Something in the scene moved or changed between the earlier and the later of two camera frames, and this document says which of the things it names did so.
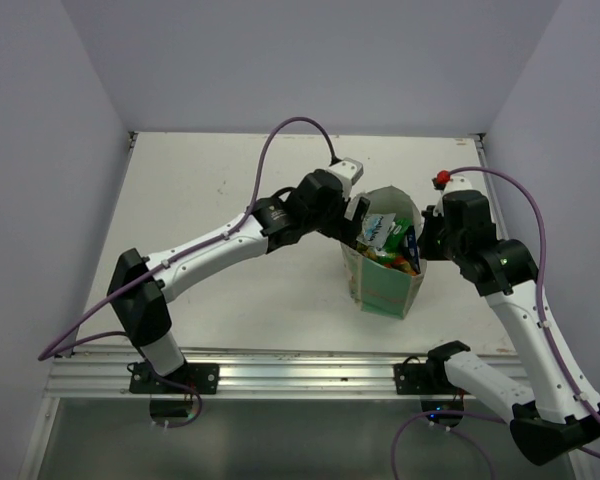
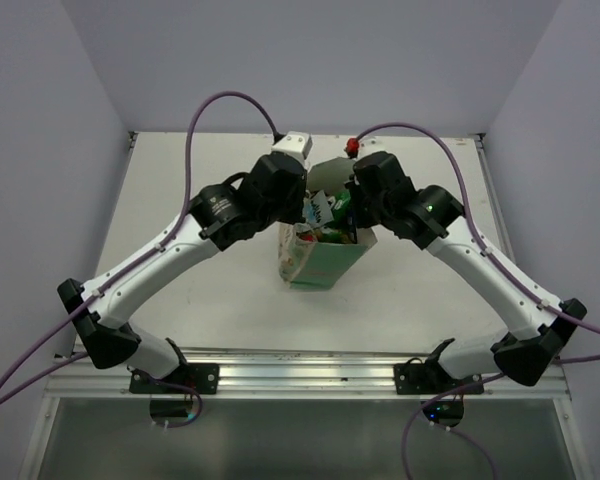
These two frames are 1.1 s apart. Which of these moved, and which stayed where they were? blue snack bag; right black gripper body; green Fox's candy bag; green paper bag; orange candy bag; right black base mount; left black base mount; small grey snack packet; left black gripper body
Moved: left black gripper body; small grey snack packet; green Fox's candy bag; orange candy bag; blue snack bag; right black gripper body; green paper bag
Stayed: right black base mount; left black base mount
